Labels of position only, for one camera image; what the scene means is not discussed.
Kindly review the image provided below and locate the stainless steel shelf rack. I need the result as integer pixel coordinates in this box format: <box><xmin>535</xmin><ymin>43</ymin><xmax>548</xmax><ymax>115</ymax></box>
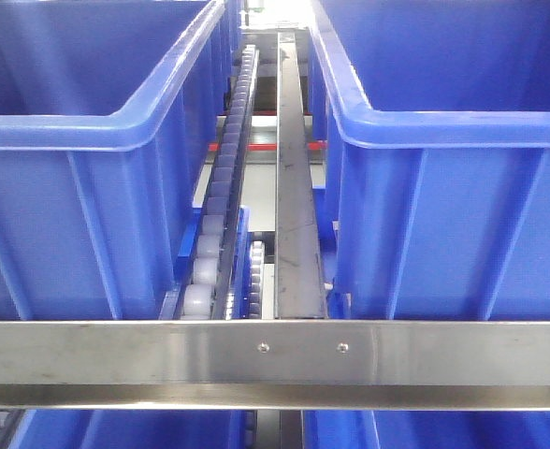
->
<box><xmin>0</xmin><ymin>320</ymin><xmax>550</xmax><ymax>411</ymax></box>

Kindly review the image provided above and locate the lower roller track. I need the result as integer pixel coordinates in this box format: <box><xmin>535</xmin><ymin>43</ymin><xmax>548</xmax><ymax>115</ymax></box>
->
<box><xmin>248</xmin><ymin>240</ymin><xmax>265</xmax><ymax>319</ymax></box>

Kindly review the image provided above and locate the white roller conveyor track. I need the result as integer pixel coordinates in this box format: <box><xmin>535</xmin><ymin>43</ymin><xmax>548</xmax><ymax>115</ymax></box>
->
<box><xmin>160</xmin><ymin>44</ymin><xmax>259</xmax><ymax>321</ymax></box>

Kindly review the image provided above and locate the blue plastic bin middle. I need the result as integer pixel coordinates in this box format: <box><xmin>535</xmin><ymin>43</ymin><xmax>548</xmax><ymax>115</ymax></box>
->
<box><xmin>310</xmin><ymin>1</ymin><xmax>550</xmax><ymax>321</ymax></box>

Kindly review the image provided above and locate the blue plastic bin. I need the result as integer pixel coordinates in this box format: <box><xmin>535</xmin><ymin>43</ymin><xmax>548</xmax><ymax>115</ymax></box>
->
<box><xmin>0</xmin><ymin>1</ymin><xmax>239</xmax><ymax>320</ymax></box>
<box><xmin>310</xmin><ymin>1</ymin><xmax>550</xmax><ymax>321</ymax></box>

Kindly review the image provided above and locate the blue plastic bin left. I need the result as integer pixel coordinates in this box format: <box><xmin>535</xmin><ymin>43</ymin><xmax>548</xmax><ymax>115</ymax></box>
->
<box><xmin>0</xmin><ymin>1</ymin><xmax>239</xmax><ymax>320</ymax></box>

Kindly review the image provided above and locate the lower blue bin right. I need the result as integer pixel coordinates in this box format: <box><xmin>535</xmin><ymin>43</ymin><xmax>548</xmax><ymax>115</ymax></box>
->
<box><xmin>303</xmin><ymin>411</ymin><xmax>550</xmax><ymax>448</ymax></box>

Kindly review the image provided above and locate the lower blue bin left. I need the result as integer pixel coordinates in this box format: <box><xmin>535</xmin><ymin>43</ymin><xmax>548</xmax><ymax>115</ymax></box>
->
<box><xmin>9</xmin><ymin>410</ymin><xmax>250</xmax><ymax>448</ymax></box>

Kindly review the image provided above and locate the steel divider rail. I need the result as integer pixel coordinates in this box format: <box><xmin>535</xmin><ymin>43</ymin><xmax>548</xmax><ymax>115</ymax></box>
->
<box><xmin>275</xmin><ymin>32</ymin><xmax>326</xmax><ymax>319</ymax></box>

